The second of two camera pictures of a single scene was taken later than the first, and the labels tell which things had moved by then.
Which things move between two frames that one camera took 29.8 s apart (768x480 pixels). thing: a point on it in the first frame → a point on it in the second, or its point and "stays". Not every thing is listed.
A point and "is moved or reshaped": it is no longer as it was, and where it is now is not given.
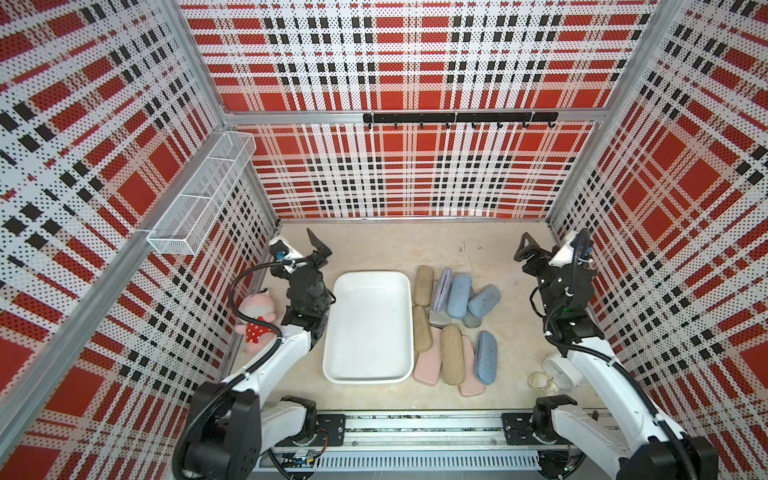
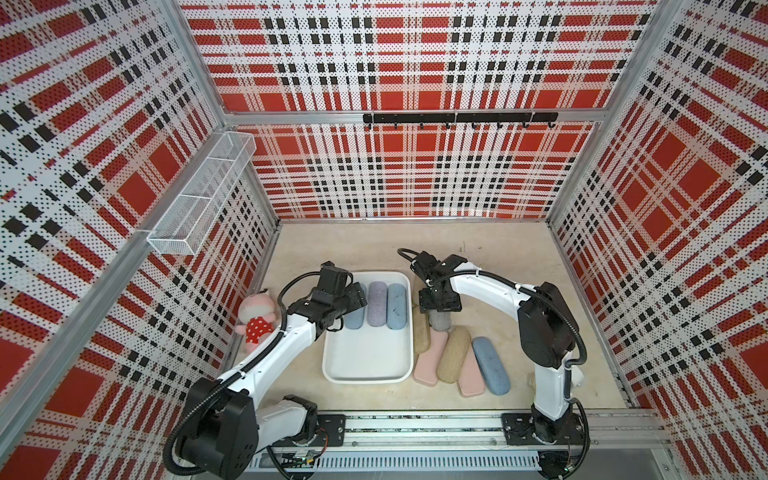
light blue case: x=459 y=296 is moved or reshaped
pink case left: x=429 y=362 stays
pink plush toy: x=259 y=338 stays
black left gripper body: x=327 y=301 → x=351 y=300
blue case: x=484 y=300 → x=356 y=319
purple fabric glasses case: x=441 y=294 is moved or reshaped
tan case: x=452 y=355 stays
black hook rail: x=460 y=117 stays
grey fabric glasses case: x=470 y=320 → x=439 y=321
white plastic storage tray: x=368 y=328 stays
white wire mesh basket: x=191 y=214 stays
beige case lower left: x=422 y=331 stays
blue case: x=486 y=357 is moved or reshaped
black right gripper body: x=545 y=275 → x=430 y=299
